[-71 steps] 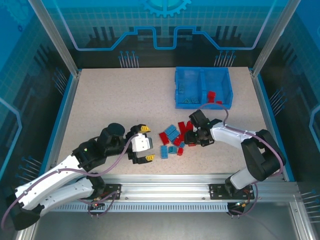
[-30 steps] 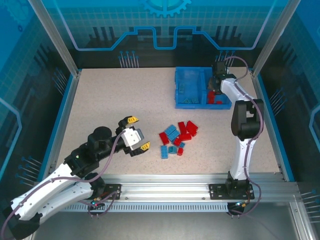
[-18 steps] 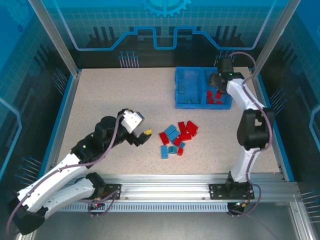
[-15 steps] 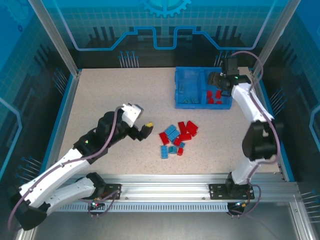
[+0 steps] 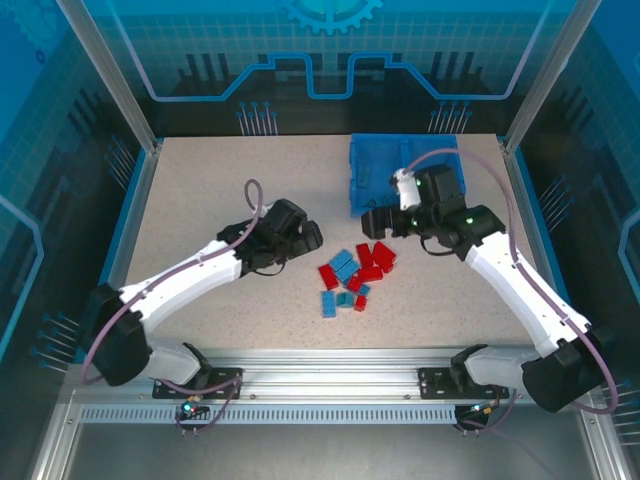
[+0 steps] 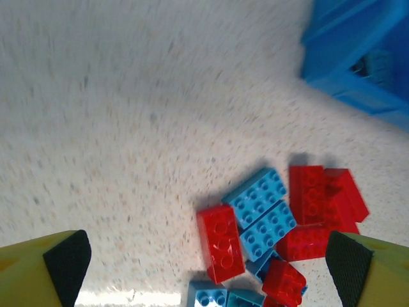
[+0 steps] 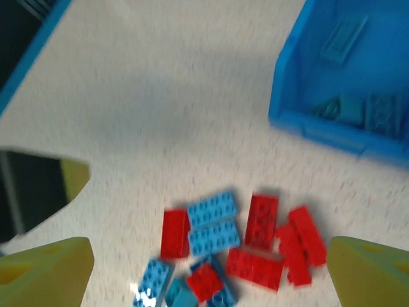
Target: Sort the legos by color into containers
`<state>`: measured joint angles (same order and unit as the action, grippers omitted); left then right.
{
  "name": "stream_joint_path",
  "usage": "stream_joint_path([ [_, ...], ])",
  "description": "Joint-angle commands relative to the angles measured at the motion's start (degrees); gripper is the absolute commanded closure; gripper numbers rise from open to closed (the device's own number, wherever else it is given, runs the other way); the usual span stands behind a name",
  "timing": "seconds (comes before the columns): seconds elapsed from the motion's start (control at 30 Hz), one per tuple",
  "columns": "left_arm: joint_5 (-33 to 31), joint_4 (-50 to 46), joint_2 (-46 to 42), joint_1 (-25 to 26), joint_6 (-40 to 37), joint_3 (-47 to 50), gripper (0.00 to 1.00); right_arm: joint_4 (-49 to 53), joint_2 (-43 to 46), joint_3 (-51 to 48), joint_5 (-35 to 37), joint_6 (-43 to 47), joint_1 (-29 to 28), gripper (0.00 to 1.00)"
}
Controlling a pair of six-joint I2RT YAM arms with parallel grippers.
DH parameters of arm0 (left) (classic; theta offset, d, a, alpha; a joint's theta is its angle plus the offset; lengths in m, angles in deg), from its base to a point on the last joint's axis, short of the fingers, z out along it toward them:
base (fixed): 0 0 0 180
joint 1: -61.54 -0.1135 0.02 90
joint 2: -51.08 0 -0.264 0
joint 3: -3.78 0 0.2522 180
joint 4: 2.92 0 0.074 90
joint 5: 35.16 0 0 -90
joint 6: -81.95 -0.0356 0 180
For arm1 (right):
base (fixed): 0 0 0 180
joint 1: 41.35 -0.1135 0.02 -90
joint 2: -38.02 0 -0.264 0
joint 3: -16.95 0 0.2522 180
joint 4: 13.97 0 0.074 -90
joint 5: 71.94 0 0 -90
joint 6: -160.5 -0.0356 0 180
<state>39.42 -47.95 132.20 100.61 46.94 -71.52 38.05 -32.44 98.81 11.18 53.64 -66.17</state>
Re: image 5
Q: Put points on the small red lego brick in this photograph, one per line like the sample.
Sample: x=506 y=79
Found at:
x=354 y=283
x=360 y=302

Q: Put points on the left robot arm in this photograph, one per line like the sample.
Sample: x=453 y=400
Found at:
x=175 y=285

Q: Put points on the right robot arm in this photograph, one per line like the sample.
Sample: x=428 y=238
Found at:
x=505 y=280

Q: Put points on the blue two-compartment plastic bin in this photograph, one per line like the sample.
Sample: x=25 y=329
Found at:
x=375 y=155

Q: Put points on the small teal lego brick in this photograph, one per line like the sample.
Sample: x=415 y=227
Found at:
x=345 y=300

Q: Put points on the small circuit board with LEDs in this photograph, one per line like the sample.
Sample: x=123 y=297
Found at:
x=190 y=407
x=482 y=409

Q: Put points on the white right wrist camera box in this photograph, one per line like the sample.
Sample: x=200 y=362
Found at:
x=407 y=192

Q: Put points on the aluminium table side rail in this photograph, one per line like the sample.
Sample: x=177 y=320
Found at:
x=525 y=200
x=137 y=200

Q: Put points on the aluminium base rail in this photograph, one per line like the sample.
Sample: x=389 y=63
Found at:
x=325 y=375

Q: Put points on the aluminium frame post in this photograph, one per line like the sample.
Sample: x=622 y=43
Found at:
x=115 y=85
x=542 y=75

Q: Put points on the blue printed enclosure panel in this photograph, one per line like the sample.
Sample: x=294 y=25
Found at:
x=600 y=150
x=40 y=150
x=320 y=50

